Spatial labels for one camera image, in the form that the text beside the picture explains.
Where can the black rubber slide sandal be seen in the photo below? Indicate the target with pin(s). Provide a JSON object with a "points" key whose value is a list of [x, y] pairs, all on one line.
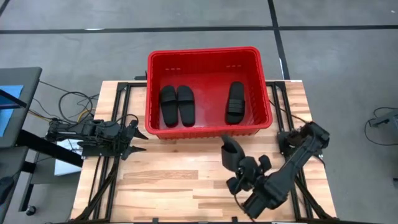
{"points": [[169, 115], [231, 152], [235, 102], [186, 115]]}

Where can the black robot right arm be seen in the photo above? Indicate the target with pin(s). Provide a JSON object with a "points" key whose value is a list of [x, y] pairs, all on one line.
{"points": [[280, 186]]}

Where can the grey side desk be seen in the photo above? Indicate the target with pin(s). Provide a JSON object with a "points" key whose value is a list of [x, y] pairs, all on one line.
{"points": [[31, 93]]}

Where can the black caster wheel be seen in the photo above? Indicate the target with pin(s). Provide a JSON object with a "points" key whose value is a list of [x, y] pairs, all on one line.
{"points": [[30, 210]]}

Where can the black table edge bracket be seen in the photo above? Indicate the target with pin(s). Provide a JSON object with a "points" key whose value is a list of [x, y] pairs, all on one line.
{"points": [[155, 220]]}

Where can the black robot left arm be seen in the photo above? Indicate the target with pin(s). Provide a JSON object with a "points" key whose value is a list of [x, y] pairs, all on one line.
{"points": [[81, 130]]}

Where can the black aluminium frame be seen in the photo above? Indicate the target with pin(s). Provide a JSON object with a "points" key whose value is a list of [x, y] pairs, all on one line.
{"points": [[122, 84], [280, 84]]}

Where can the black desk leg bar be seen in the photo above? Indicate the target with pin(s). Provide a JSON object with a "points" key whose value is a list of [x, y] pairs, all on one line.
{"points": [[49, 149]]}

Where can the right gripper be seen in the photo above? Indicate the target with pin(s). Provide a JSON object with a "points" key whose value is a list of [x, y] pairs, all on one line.
{"points": [[252, 174]]}

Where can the red plastic bin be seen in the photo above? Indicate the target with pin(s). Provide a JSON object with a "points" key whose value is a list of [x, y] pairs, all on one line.
{"points": [[211, 93]]}

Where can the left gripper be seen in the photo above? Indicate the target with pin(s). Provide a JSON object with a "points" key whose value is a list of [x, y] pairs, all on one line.
{"points": [[126, 137]]}

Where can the grey floor device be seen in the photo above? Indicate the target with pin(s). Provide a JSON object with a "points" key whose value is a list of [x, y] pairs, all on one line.
{"points": [[388, 118]]}

